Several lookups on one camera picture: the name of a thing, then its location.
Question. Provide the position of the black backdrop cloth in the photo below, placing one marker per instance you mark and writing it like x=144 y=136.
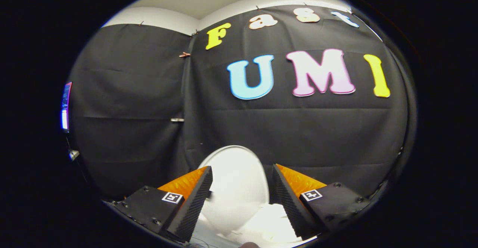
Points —
x=298 y=128

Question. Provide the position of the lit screen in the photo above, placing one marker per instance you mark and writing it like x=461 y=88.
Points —
x=66 y=106

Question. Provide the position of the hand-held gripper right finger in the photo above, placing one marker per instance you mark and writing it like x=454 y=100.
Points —
x=289 y=203

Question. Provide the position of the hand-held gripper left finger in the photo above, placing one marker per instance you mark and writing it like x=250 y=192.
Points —
x=194 y=203

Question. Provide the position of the silver cloth clip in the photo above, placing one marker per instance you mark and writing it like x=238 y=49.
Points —
x=177 y=120

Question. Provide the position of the copper cloth clip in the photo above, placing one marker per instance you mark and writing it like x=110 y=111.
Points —
x=184 y=54

